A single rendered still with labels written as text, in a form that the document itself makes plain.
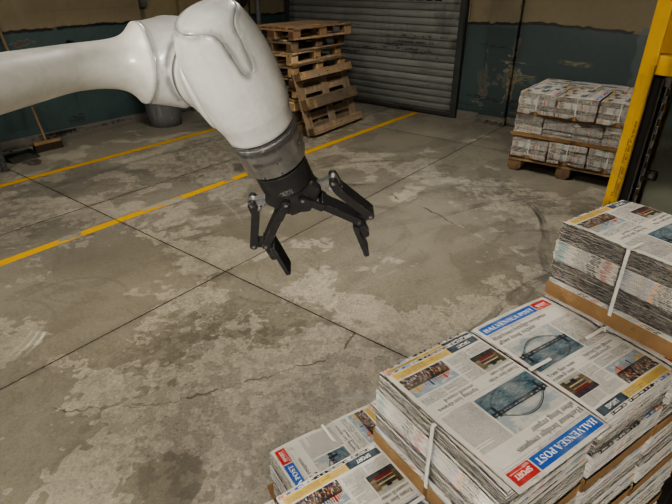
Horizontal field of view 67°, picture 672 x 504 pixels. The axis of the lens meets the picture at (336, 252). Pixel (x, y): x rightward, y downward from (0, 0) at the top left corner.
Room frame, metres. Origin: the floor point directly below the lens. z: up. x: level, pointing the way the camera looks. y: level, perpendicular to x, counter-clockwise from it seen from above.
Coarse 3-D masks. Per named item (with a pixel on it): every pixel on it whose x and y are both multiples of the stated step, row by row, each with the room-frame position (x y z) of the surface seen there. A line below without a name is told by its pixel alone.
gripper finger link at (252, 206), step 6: (252, 192) 0.69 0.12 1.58; (252, 204) 0.67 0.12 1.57; (252, 210) 0.68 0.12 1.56; (252, 216) 0.68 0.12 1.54; (258, 216) 0.68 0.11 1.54; (252, 222) 0.68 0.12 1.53; (258, 222) 0.69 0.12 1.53; (252, 228) 0.69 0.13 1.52; (258, 228) 0.69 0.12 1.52; (252, 234) 0.69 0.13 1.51; (258, 234) 0.72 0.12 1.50; (252, 240) 0.70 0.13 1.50; (252, 246) 0.70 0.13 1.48
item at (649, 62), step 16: (656, 16) 1.65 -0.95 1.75; (656, 32) 1.63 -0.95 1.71; (656, 48) 1.62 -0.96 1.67; (656, 64) 1.62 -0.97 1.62; (640, 80) 1.64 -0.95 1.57; (656, 80) 1.62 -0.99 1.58; (640, 96) 1.63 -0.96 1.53; (656, 96) 1.61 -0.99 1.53; (640, 112) 1.62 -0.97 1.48; (656, 112) 1.64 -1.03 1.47; (624, 128) 1.65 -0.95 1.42; (640, 128) 1.62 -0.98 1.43; (656, 128) 1.61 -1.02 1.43; (624, 144) 1.64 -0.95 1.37; (640, 144) 1.61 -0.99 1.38; (624, 160) 1.62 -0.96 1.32; (640, 160) 1.60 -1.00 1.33; (624, 176) 1.62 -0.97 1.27; (640, 176) 1.61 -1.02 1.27; (608, 192) 1.64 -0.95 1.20; (624, 192) 1.62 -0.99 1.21; (640, 192) 1.63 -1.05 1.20
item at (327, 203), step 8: (320, 192) 0.70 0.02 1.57; (304, 200) 0.67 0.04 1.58; (312, 200) 0.67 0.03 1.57; (320, 200) 0.69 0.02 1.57; (328, 200) 0.69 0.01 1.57; (336, 200) 0.70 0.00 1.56; (320, 208) 0.67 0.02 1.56; (328, 208) 0.68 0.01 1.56; (336, 208) 0.68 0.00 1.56; (344, 208) 0.69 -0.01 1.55; (352, 208) 0.71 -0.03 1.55; (344, 216) 0.69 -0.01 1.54; (352, 216) 0.69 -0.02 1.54; (360, 224) 0.69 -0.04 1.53
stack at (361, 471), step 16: (368, 448) 0.87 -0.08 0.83; (640, 448) 0.89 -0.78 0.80; (336, 464) 0.82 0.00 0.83; (352, 464) 0.82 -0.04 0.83; (368, 464) 0.82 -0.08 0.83; (384, 464) 0.82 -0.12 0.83; (624, 464) 0.86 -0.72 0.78; (320, 480) 0.78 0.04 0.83; (336, 480) 0.78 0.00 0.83; (352, 480) 0.78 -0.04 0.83; (368, 480) 0.78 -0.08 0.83; (384, 480) 0.78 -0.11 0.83; (400, 480) 0.78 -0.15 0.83; (608, 480) 0.82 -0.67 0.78; (624, 480) 0.87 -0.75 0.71; (288, 496) 0.74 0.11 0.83; (304, 496) 0.74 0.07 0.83; (320, 496) 0.74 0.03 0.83; (336, 496) 0.74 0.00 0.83; (352, 496) 0.74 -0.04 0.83; (368, 496) 0.74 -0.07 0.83; (384, 496) 0.74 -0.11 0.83; (400, 496) 0.74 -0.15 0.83; (416, 496) 0.74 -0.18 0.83; (576, 496) 0.75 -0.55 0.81; (592, 496) 0.78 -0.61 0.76; (608, 496) 0.83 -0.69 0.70
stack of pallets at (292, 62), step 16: (272, 32) 7.03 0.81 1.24; (288, 32) 6.86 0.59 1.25; (304, 32) 7.46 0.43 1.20; (320, 32) 7.22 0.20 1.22; (272, 48) 6.99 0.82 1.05; (288, 48) 6.83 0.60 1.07; (304, 48) 7.09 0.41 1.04; (320, 48) 7.33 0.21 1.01; (336, 48) 7.68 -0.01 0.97; (288, 64) 6.80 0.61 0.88; (304, 64) 6.96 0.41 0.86; (320, 64) 7.25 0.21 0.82; (288, 80) 7.27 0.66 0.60; (336, 112) 7.70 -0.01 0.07; (304, 128) 6.94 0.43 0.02
